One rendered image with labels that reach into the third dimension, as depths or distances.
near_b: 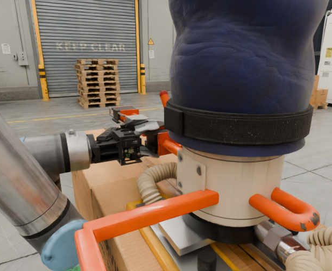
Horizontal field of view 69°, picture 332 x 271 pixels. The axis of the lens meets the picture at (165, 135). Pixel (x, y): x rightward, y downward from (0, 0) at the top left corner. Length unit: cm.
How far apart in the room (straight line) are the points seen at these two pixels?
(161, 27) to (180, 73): 1027
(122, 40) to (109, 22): 76
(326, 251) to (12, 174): 44
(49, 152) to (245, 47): 42
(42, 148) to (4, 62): 906
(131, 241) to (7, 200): 22
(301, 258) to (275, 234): 5
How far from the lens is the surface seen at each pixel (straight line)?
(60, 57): 945
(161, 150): 61
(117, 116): 94
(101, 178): 76
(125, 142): 56
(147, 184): 54
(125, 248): 49
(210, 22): 33
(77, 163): 56
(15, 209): 44
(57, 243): 46
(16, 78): 958
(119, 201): 62
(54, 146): 55
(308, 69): 38
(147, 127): 62
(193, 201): 36
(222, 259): 44
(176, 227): 45
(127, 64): 990
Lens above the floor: 128
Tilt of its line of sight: 17 degrees down
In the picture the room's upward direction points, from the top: straight up
